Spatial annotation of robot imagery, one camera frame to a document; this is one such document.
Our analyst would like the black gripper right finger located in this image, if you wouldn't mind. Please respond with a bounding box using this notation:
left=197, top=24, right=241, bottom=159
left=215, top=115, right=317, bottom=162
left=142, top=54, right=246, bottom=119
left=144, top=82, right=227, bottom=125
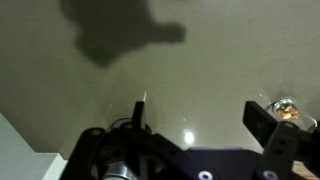
left=242, top=100, right=320, bottom=180

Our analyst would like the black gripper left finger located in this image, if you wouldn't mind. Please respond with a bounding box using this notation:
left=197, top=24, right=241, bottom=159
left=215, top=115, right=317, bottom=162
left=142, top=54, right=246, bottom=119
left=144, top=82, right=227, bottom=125
left=59, top=100, right=188, bottom=180

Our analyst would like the brown nut pile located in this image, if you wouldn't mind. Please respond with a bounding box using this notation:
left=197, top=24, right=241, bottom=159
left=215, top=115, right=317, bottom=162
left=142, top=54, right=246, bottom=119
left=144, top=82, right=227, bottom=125
left=278, top=104, right=300, bottom=120

